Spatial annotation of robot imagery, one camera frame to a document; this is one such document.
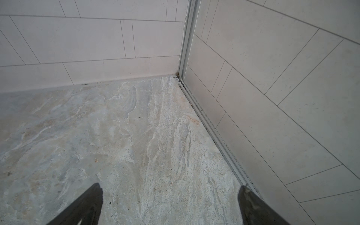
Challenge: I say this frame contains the right corner metal post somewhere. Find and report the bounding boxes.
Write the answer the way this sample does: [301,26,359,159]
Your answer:
[177,0,201,82]

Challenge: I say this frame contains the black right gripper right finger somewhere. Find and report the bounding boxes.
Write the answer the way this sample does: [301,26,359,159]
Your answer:
[237,186,290,225]

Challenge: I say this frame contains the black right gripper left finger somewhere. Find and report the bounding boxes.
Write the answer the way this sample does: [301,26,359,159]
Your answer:
[48,183,103,225]

